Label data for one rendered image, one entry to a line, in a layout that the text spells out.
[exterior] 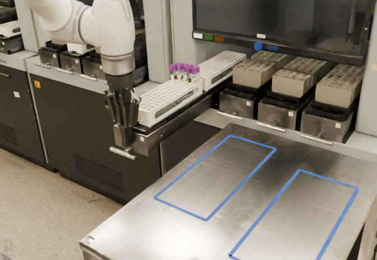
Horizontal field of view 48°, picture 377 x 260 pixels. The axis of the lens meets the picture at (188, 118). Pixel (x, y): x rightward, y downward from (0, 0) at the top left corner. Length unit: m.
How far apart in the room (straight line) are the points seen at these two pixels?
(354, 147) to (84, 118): 1.25
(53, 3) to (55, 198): 1.48
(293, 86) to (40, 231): 1.43
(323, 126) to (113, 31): 0.70
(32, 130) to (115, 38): 1.48
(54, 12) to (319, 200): 0.79
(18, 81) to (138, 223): 1.63
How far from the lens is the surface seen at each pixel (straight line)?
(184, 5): 1.61
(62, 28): 1.18
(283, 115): 1.42
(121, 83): 1.17
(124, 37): 1.12
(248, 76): 1.52
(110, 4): 1.10
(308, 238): 0.89
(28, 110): 2.46
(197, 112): 1.44
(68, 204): 2.39
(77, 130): 2.18
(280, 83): 1.47
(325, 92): 1.42
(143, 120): 1.28
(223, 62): 1.64
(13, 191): 2.60
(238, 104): 1.49
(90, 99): 2.00
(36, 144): 2.55
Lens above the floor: 1.41
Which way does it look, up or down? 27 degrees down
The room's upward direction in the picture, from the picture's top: 2 degrees counter-clockwise
